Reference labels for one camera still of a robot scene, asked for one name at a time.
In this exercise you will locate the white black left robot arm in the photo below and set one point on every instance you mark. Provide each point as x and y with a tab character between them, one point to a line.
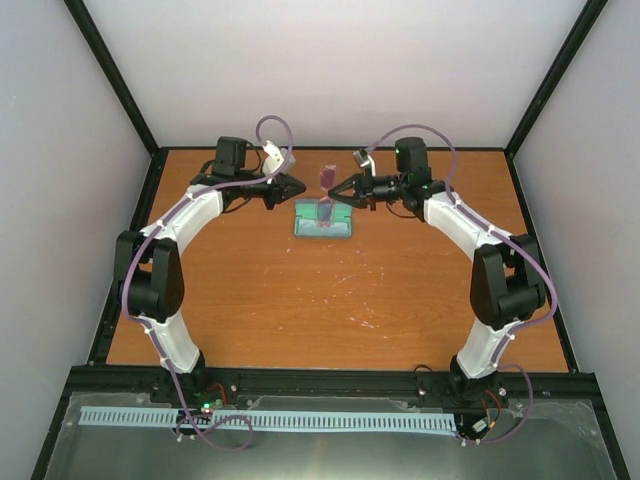
148	276

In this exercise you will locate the light blue cable duct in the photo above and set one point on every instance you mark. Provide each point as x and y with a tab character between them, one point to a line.
273	421

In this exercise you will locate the teal glasses case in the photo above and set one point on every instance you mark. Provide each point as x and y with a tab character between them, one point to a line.
306	209

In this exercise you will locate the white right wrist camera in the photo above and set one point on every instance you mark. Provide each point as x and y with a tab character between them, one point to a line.
365	161

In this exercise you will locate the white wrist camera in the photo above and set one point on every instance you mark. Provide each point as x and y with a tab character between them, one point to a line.
277	161
365	161

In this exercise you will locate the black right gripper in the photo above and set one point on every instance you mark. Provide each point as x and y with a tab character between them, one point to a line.
366	197

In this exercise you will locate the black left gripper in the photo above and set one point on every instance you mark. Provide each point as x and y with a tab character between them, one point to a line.
283	183

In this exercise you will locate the black mounting rail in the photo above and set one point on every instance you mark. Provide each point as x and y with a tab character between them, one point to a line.
419	388

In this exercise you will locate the metal front plate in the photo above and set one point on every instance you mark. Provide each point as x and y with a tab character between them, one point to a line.
544	440

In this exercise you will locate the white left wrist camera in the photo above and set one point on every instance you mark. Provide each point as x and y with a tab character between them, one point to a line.
277	161

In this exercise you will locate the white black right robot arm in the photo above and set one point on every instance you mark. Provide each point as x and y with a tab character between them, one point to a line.
507	284

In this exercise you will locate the light blue cleaning cloth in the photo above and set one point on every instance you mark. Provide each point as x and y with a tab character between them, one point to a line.
313	229

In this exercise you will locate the pink transparent sunglasses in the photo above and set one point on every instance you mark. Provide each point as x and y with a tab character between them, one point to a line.
326	197

